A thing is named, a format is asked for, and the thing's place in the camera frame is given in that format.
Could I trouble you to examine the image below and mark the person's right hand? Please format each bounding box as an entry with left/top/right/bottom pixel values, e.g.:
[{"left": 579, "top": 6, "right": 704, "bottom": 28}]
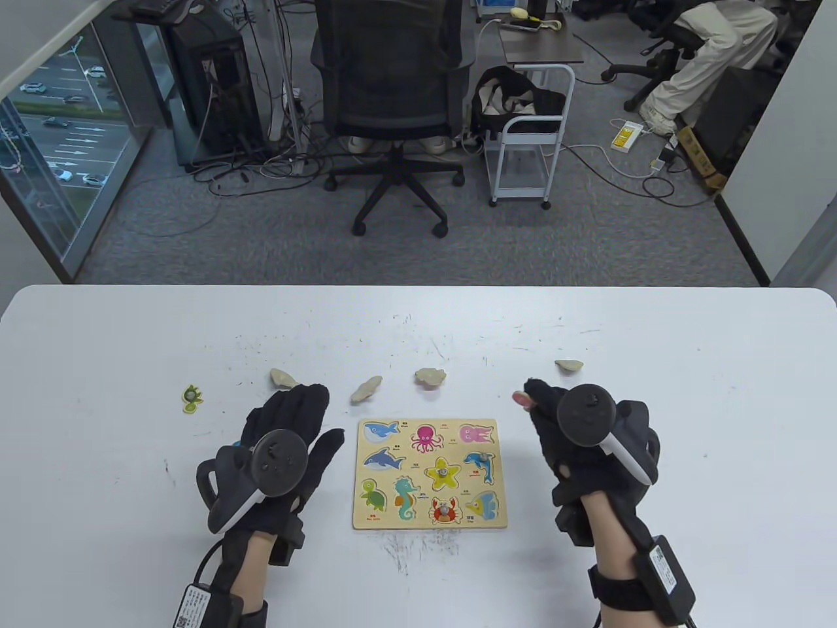
[{"left": 523, "top": 378, "right": 648, "bottom": 548}]

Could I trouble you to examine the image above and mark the person's left hand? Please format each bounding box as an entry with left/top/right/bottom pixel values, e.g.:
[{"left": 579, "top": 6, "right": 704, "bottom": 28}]
[{"left": 239, "top": 384, "right": 345, "bottom": 566}]

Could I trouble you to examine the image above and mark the blue dolphin puzzle piece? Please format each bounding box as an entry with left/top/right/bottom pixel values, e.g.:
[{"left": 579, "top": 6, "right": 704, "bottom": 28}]
[{"left": 464, "top": 451, "right": 496, "bottom": 485}]

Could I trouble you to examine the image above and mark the yellow starfish puzzle piece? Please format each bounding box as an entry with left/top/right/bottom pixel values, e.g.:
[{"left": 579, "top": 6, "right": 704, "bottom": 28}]
[{"left": 425, "top": 457, "right": 466, "bottom": 491}]

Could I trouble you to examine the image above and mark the wooden sea animal puzzle frame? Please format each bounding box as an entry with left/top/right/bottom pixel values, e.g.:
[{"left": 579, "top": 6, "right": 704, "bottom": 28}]
[{"left": 353, "top": 419, "right": 508, "bottom": 531}]

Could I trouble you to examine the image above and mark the person's left forearm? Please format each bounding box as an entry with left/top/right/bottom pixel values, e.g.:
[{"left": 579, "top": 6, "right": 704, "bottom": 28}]
[{"left": 219, "top": 530, "right": 288, "bottom": 628}]

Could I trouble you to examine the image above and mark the person's right forearm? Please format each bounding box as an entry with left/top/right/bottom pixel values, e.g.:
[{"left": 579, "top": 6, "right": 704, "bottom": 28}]
[{"left": 585, "top": 494, "right": 664, "bottom": 628}]

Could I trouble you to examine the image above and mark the black grey hand controller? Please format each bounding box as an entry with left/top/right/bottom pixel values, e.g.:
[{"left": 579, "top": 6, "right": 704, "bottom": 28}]
[
  {"left": 557, "top": 384, "right": 661, "bottom": 487},
  {"left": 196, "top": 429, "right": 309, "bottom": 534}
]

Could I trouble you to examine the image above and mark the black computer tower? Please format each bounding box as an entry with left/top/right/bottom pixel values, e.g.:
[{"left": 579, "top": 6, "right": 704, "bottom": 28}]
[{"left": 169, "top": 12, "right": 265, "bottom": 166}]

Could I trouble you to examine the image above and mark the white metal desk leg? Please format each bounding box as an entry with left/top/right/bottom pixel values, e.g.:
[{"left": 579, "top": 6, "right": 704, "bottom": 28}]
[{"left": 273, "top": 0, "right": 309, "bottom": 175}]

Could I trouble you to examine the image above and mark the white yellow power strip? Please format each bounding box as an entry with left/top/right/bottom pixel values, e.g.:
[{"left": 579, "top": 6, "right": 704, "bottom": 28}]
[{"left": 611, "top": 120, "right": 645, "bottom": 154}]

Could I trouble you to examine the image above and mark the cardboard box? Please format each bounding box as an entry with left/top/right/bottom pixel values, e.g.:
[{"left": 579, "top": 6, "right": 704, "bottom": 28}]
[{"left": 676, "top": 124, "right": 728, "bottom": 192}]

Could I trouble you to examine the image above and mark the black mesh office chair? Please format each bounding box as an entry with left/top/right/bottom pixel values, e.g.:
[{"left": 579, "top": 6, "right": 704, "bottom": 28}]
[{"left": 310, "top": 0, "right": 476, "bottom": 238}]

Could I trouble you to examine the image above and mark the glass window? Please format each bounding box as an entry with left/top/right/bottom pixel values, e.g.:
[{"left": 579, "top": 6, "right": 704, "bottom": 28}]
[{"left": 0, "top": 16, "right": 155, "bottom": 283}]

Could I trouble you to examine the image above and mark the white rolling cart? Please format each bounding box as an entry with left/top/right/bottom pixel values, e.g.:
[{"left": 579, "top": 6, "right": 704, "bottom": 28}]
[{"left": 487, "top": 63, "right": 577, "bottom": 210}]

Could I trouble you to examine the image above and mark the black bag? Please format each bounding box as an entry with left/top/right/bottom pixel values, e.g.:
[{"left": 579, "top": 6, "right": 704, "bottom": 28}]
[{"left": 471, "top": 65, "right": 568, "bottom": 141}]

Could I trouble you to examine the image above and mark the black cabinet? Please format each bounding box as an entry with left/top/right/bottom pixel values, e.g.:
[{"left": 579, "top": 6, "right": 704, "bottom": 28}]
[{"left": 692, "top": 65, "right": 783, "bottom": 177}]

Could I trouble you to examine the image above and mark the black keyboard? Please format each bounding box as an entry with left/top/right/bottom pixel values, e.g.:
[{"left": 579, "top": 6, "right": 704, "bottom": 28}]
[{"left": 129, "top": 0, "right": 197, "bottom": 26}]

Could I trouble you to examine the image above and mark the dark brown side table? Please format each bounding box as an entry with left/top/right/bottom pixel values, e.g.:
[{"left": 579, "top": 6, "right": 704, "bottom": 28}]
[{"left": 499, "top": 14, "right": 585, "bottom": 66}]

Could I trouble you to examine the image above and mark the black swivel chair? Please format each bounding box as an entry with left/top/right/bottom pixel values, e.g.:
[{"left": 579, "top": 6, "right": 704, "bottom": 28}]
[{"left": 600, "top": 0, "right": 702, "bottom": 113}]

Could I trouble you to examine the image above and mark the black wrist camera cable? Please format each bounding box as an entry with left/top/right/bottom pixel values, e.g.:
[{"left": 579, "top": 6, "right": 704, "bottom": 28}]
[{"left": 193, "top": 542, "right": 224, "bottom": 588}]

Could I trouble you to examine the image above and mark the tangle of floor cables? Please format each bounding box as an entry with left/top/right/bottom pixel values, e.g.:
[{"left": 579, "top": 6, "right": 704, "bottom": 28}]
[{"left": 185, "top": 128, "right": 328, "bottom": 197}]

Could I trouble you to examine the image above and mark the black floor cable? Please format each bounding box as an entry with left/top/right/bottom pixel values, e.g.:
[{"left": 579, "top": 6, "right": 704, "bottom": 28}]
[{"left": 562, "top": 147, "right": 720, "bottom": 209}]

